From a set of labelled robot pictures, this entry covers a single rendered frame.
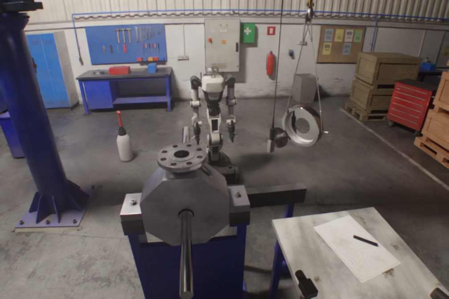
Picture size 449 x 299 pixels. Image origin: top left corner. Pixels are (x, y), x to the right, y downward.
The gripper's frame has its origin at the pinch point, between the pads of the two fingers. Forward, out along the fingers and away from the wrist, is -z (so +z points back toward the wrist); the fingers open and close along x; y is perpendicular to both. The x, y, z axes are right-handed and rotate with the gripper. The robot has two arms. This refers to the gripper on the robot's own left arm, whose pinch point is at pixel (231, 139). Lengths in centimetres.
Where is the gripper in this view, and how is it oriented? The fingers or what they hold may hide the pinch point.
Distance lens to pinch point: 336.4
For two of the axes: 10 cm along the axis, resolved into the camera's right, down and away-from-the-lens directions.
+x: 1.6, 2.3, -9.6
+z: -0.3, -9.7, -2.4
